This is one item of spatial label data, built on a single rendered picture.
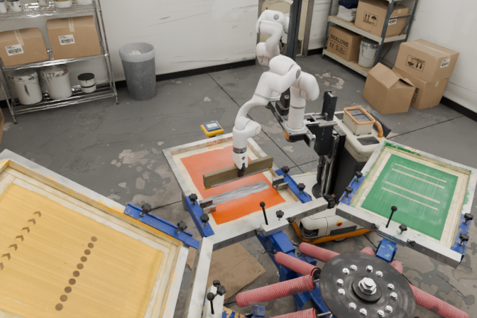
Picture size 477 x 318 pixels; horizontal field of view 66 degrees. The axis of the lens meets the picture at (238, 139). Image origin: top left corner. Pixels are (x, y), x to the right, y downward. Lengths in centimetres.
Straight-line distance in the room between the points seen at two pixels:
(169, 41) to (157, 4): 53
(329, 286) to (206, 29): 469
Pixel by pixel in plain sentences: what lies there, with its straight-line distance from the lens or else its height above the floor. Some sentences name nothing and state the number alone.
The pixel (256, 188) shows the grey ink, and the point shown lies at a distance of 209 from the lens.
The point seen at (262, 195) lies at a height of 96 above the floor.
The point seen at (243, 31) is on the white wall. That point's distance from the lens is 583.
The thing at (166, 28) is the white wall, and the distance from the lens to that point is 537.
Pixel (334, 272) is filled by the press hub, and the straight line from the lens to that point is 134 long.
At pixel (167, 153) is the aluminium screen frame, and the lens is 233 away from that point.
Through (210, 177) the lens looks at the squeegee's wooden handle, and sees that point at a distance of 191.
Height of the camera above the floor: 236
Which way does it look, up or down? 34 degrees down
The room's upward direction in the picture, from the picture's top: 2 degrees clockwise
